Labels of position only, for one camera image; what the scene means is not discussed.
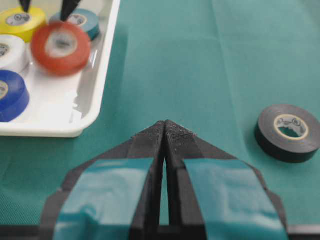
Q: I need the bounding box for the white plastic tray case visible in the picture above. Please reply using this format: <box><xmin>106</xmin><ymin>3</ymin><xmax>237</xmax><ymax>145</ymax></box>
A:
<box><xmin>0</xmin><ymin>0</ymin><xmax>121</xmax><ymax>138</ymax></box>

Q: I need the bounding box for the blue tape roll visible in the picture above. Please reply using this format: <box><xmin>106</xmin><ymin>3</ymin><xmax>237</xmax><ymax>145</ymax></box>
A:
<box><xmin>0</xmin><ymin>70</ymin><xmax>30</xmax><ymax>123</ymax></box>

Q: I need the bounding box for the black tape roll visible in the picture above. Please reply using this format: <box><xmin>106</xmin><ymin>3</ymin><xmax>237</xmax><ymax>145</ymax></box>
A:
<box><xmin>255</xmin><ymin>104</ymin><xmax>320</xmax><ymax>164</ymax></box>

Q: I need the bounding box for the white tape roll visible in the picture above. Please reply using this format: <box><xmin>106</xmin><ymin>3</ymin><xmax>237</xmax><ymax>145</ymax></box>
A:
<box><xmin>0</xmin><ymin>34</ymin><xmax>29</xmax><ymax>73</ymax></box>

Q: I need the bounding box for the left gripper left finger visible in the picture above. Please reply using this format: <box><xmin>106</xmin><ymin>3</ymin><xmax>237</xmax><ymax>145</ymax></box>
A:
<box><xmin>39</xmin><ymin>121</ymin><xmax>165</xmax><ymax>240</ymax></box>

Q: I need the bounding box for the yellow tape roll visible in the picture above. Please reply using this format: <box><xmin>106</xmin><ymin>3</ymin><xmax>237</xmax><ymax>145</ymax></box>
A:
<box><xmin>0</xmin><ymin>7</ymin><xmax>46</xmax><ymax>43</ymax></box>

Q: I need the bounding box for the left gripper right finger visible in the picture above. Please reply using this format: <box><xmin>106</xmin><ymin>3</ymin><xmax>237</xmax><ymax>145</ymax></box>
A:
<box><xmin>164</xmin><ymin>120</ymin><xmax>288</xmax><ymax>240</ymax></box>

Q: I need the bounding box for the orange red tape roll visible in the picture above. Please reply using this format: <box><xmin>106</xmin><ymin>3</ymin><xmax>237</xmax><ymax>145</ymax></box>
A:
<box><xmin>30</xmin><ymin>21</ymin><xmax>91</xmax><ymax>76</ymax></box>

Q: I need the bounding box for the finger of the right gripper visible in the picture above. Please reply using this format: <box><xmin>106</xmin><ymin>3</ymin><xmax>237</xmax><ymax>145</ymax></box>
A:
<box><xmin>60</xmin><ymin>0</ymin><xmax>81</xmax><ymax>22</ymax></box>
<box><xmin>19</xmin><ymin>0</ymin><xmax>31</xmax><ymax>12</ymax></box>

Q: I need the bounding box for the teal green tape roll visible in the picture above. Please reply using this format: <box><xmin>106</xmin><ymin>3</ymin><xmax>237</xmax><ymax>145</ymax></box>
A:
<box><xmin>49</xmin><ymin>8</ymin><xmax>101</xmax><ymax>41</ymax></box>

